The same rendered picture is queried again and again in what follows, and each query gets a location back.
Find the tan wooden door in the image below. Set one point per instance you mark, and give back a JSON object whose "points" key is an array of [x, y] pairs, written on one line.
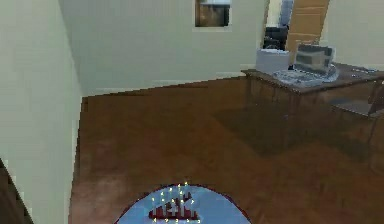
{"points": [[305, 25]]}

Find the brown wooden chair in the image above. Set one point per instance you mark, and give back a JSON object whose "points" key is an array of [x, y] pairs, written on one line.
{"points": [[363, 110]]}

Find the framed brown picture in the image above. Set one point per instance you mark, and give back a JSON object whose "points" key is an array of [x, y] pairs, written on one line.
{"points": [[212, 15]]}

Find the grey box-shaped appliance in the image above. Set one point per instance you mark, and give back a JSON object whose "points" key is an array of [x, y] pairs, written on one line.
{"points": [[313, 58]]}

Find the black appliance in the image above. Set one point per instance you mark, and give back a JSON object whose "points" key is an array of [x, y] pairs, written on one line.
{"points": [[275, 38]]}

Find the brown wooden table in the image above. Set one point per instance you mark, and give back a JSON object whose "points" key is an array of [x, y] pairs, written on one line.
{"points": [[300, 96]]}

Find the white box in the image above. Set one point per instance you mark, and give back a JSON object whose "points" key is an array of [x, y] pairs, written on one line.
{"points": [[271, 61]]}

